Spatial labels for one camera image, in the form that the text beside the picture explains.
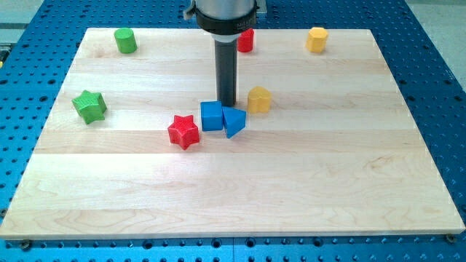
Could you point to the green star block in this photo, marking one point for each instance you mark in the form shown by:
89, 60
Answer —
90, 106

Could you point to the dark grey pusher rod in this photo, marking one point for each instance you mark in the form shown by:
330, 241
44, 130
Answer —
226, 72

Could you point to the yellow heart block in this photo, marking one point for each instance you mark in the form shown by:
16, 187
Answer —
259, 100

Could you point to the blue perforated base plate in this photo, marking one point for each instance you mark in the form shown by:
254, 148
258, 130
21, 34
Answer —
52, 33

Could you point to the yellow hexagon block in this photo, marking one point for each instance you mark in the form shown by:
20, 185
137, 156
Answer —
316, 40

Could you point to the blue triangle block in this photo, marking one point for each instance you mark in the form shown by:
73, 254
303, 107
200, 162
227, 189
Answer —
234, 120

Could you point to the green cylinder block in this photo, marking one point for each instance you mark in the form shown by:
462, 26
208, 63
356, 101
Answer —
125, 40

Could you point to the red star block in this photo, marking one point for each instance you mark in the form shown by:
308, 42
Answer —
183, 131

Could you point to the red hexagon block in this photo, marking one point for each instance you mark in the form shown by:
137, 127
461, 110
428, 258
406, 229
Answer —
245, 42

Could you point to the blue cube block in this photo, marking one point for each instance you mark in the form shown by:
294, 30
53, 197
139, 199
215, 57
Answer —
211, 116

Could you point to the wooden board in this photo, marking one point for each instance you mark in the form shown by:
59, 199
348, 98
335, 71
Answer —
339, 152

